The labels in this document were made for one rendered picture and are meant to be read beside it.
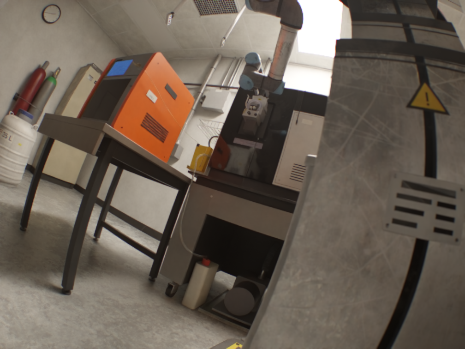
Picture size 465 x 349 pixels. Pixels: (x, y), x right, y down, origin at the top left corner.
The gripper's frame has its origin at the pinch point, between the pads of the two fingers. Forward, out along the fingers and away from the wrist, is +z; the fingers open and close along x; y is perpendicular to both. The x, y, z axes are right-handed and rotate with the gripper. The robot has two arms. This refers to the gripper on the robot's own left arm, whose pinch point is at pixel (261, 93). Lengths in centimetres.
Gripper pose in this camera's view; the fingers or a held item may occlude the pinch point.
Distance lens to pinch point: 135.3
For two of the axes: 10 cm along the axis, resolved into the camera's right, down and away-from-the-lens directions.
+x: -9.0, -2.5, 3.4
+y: 3.3, -9.2, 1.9
